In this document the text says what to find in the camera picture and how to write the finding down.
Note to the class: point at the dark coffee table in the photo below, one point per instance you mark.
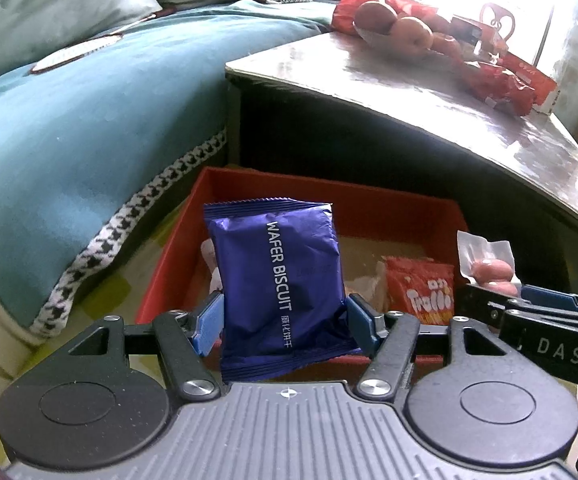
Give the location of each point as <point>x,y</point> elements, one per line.
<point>369,90</point>

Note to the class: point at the teal sofa cover houndstooth trim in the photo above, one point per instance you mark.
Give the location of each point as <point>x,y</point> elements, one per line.
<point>94,135</point>

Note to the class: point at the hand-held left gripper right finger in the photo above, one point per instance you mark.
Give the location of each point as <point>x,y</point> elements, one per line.
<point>362,324</point>

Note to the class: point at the large grey-green cushion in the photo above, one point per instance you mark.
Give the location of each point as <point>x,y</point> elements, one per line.
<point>44,5</point>

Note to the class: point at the crumpled red packet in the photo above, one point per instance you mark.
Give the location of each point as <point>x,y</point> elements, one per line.
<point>499,87</point>

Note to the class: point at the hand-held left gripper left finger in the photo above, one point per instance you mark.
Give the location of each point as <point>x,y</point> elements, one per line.
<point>211,321</point>

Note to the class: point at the blue wafer biscuit packet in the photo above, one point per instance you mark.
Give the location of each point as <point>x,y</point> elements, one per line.
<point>269,285</point>

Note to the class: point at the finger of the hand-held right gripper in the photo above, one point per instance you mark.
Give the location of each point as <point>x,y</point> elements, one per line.
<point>479,307</point>
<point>549,299</point>

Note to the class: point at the clear sausage packet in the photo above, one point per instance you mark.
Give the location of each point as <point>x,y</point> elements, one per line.
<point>489,267</point>

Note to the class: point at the long red carton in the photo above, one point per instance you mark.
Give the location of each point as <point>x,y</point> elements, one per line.
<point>536,80</point>

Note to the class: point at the green checked tablecloth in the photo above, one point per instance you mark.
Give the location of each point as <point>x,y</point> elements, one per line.
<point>116,282</point>

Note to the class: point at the red gummy candy packet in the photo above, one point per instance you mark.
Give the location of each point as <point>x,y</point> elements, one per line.
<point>419,285</point>

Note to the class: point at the red apple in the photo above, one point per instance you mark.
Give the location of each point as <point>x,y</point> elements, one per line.
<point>374,16</point>
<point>446,45</point>
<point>411,34</point>

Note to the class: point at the red storage box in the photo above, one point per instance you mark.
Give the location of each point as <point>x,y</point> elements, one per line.
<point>319,205</point>

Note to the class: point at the white fruit plate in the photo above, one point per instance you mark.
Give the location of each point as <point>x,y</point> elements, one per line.
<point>384,40</point>

